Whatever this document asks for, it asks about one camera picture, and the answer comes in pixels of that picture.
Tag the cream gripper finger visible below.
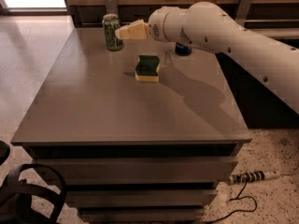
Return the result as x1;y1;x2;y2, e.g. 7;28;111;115
115;22;150;40
127;20;146;26

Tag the green soda can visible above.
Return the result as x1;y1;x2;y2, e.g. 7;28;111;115
102;13;123;51

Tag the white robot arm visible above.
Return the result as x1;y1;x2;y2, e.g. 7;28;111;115
115;2;299;113

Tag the blue Pepsi can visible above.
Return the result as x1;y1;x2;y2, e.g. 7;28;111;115
175;43;192;56

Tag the green and yellow sponge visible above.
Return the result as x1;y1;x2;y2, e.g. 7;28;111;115
135;55;160;82

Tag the grey drawer cabinet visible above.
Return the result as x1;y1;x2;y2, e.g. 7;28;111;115
12;28;250;224

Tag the white power strip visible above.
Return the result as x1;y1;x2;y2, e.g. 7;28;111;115
228;171;280;185

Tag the left metal wall bracket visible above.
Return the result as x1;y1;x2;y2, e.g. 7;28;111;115
105;0;119;15

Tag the metal wall bracket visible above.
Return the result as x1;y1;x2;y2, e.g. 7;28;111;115
105;0;119;15
235;0;253;26

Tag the metal rail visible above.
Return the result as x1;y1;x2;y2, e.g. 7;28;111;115
81;19;299;28

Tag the right metal wall bracket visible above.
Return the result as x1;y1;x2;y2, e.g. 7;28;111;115
235;0;253;26

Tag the black power cable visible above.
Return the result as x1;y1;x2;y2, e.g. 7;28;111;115
205;180;258;224

